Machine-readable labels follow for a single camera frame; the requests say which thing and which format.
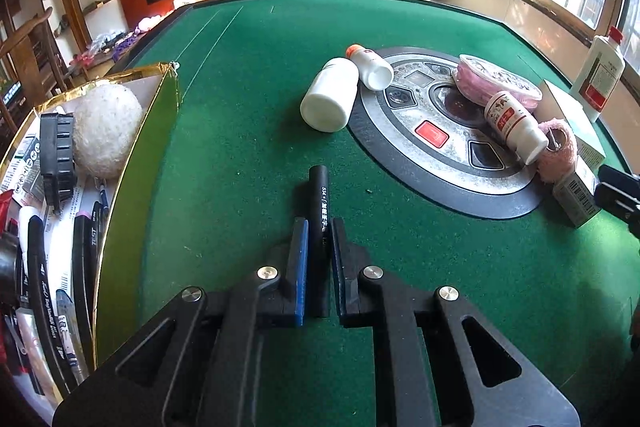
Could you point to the pens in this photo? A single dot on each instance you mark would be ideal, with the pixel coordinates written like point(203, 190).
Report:
point(40, 297)

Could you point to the plain white plastic bottle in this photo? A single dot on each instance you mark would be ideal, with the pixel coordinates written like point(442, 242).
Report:
point(330, 94)

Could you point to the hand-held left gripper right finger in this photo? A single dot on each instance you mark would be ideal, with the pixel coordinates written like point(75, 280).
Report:
point(339, 277)

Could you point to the white bottle orange cap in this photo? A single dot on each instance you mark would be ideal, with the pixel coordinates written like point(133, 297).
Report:
point(372, 67)

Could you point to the wooden armchair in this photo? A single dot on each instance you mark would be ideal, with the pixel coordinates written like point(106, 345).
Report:
point(30, 52)

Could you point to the black marker pink cap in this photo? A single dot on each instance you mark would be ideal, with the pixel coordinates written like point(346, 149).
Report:
point(82, 267)

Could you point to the flat white bottle red cap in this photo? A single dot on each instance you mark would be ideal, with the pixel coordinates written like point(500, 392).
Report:
point(597, 72)

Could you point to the round table control panel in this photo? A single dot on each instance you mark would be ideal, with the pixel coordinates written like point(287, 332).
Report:
point(450, 167)

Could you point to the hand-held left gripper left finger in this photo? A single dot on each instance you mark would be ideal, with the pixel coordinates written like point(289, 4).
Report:
point(300, 277)

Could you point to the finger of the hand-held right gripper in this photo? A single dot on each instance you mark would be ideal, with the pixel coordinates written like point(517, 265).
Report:
point(620, 178)
point(620, 204)

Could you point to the white fluffy ball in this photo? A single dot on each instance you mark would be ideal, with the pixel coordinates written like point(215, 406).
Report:
point(107, 124)

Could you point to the pink oval hair-tie box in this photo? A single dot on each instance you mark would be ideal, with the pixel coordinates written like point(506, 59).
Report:
point(495, 77)

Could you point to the black ribbed round plastic part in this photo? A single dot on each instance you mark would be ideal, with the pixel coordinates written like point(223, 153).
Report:
point(57, 157)

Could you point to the green gold cardboard box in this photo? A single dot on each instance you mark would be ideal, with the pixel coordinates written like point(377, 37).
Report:
point(135, 207)

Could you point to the blue ballpoint pen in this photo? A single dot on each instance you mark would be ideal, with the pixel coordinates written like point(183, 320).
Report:
point(102, 202)

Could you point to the white bottle red label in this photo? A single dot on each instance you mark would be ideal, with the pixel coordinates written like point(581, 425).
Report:
point(515, 124)

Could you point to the pile of assorted trinkets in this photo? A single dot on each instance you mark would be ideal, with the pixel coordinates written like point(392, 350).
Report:
point(115, 44)

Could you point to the white green carton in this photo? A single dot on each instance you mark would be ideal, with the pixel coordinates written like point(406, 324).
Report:
point(575, 112)

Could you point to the black marker blue cap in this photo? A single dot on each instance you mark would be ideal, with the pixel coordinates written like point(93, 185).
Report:
point(318, 217)

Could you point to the pink fluffy hair clip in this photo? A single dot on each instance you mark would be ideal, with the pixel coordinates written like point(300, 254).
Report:
point(555, 147)

